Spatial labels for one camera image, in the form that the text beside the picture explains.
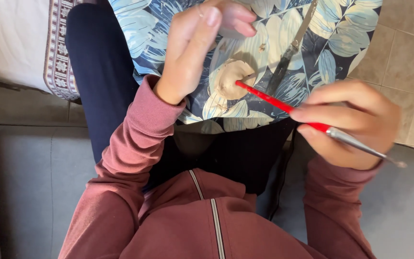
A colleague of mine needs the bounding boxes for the white bedspread with patterned border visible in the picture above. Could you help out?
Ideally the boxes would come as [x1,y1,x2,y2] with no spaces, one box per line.
[0,0,82,102]

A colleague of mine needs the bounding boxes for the person's right hand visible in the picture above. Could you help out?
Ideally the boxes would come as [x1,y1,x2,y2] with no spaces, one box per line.
[289,79,402,171]

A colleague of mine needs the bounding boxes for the red-handled modelling tool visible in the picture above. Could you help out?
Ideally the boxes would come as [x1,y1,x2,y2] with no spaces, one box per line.
[235,80,408,168]

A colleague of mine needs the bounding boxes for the grey sofa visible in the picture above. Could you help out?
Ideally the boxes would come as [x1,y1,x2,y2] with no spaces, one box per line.
[0,124,414,259]

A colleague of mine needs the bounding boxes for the clay-smeared knife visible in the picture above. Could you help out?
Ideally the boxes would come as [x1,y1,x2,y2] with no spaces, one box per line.
[265,0,319,96]

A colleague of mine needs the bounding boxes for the person's left hand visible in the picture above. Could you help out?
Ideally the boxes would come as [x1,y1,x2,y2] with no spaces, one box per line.
[153,0,258,106]

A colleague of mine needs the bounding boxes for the round flat clay piece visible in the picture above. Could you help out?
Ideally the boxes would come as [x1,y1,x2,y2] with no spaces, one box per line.
[213,59,257,101]

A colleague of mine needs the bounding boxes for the maroon zip hoodie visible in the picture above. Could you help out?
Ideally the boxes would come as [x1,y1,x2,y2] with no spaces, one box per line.
[119,167,333,259]

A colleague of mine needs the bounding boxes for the blue leaf-print cloth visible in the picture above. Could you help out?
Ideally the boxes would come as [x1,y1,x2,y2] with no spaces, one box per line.
[108,0,384,134]

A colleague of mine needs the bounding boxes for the dark navy trousers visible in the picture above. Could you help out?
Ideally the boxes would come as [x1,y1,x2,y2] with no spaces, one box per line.
[65,3,298,196]

